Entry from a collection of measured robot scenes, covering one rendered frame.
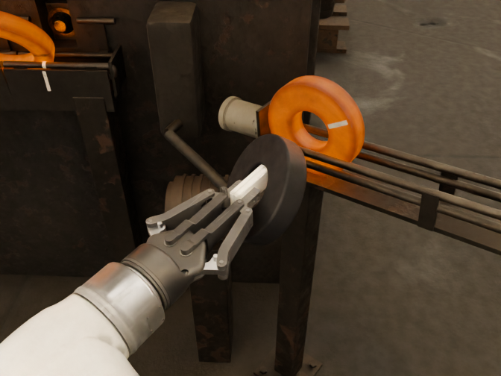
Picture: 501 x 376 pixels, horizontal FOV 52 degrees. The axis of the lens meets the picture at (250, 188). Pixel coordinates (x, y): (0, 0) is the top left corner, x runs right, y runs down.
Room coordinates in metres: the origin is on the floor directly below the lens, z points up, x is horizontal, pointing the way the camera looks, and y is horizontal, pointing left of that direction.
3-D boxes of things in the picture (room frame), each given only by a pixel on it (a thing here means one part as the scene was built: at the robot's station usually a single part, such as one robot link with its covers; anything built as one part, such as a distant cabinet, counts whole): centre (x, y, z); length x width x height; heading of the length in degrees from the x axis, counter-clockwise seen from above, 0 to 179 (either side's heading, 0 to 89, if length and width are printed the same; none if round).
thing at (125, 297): (0.34, 0.14, 0.68); 0.09 x 0.06 x 0.09; 53
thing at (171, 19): (0.88, 0.14, 0.68); 0.11 x 0.08 x 0.24; 178
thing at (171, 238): (0.46, 0.06, 0.69); 0.11 x 0.01 x 0.04; 144
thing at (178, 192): (0.72, 0.05, 0.27); 0.22 x 0.13 x 0.53; 88
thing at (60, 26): (1.03, 0.36, 0.74); 0.17 x 0.04 x 0.04; 178
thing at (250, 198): (0.49, 0.00, 0.69); 0.05 x 0.03 x 0.01; 143
